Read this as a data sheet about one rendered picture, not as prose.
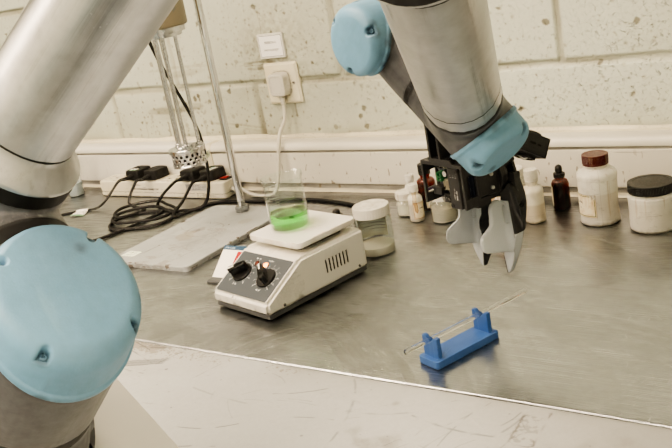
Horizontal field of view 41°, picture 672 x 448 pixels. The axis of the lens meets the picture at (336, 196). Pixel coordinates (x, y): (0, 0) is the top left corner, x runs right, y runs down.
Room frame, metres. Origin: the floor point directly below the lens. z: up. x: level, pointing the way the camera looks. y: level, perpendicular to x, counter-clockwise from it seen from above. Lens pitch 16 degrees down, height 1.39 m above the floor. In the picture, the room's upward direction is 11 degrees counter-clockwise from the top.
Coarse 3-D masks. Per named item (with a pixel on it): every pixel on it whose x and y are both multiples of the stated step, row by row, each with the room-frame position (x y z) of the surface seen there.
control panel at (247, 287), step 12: (252, 264) 1.23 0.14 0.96; (276, 264) 1.20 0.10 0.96; (288, 264) 1.18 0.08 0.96; (228, 276) 1.24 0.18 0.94; (252, 276) 1.21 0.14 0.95; (276, 276) 1.18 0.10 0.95; (216, 288) 1.23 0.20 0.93; (228, 288) 1.21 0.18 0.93; (240, 288) 1.20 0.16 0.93; (252, 288) 1.18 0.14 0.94; (264, 288) 1.17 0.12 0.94; (264, 300) 1.15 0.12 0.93
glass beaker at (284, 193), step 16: (272, 176) 1.30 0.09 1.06; (288, 176) 1.30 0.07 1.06; (272, 192) 1.25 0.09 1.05; (288, 192) 1.25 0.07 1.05; (304, 192) 1.27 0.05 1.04; (272, 208) 1.25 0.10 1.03; (288, 208) 1.25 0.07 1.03; (304, 208) 1.26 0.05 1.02; (272, 224) 1.26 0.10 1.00; (288, 224) 1.25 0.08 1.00; (304, 224) 1.26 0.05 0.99
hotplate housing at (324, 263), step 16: (320, 240) 1.24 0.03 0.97; (336, 240) 1.23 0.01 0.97; (352, 240) 1.25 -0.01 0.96; (272, 256) 1.22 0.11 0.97; (288, 256) 1.20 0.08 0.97; (304, 256) 1.19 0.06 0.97; (320, 256) 1.21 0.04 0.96; (336, 256) 1.22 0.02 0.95; (352, 256) 1.24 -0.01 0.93; (288, 272) 1.17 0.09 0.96; (304, 272) 1.18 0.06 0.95; (320, 272) 1.20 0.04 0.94; (336, 272) 1.22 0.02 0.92; (352, 272) 1.25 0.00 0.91; (288, 288) 1.16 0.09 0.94; (304, 288) 1.18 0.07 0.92; (320, 288) 1.20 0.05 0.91; (224, 304) 1.22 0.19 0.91; (240, 304) 1.18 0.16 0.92; (256, 304) 1.15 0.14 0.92; (272, 304) 1.14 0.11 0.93; (288, 304) 1.16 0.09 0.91
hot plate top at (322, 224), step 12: (312, 216) 1.31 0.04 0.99; (324, 216) 1.30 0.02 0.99; (336, 216) 1.29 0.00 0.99; (348, 216) 1.27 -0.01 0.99; (264, 228) 1.29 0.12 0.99; (312, 228) 1.25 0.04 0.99; (324, 228) 1.24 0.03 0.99; (336, 228) 1.24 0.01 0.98; (264, 240) 1.25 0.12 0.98; (276, 240) 1.23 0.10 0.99; (288, 240) 1.21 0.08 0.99; (300, 240) 1.20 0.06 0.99; (312, 240) 1.21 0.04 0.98
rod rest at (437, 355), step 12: (480, 324) 0.98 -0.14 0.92; (456, 336) 0.97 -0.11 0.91; (468, 336) 0.97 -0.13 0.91; (480, 336) 0.96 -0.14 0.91; (492, 336) 0.96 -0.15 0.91; (432, 348) 0.93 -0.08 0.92; (444, 348) 0.95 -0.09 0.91; (456, 348) 0.94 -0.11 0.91; (468, 348) 0.94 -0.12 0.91; (420, 360) 0.94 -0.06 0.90; (432, 360) 0.92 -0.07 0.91; (444, 360) 0.92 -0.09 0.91; (456, 360) 0.93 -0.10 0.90
